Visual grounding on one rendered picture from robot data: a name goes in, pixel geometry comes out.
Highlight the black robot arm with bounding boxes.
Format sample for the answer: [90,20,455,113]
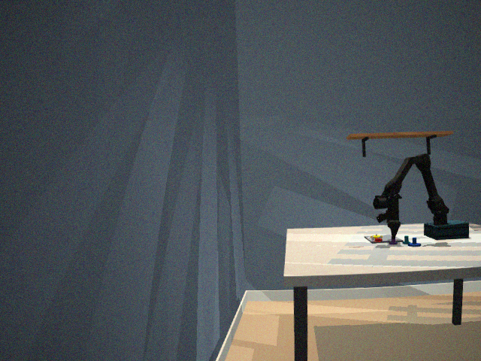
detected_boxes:
[373,154,449,226]

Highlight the blue gear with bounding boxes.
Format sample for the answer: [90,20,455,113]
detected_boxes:
[407,238,421,247]

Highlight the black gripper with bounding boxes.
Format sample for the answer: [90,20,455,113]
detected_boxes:
[387,208,401,239]

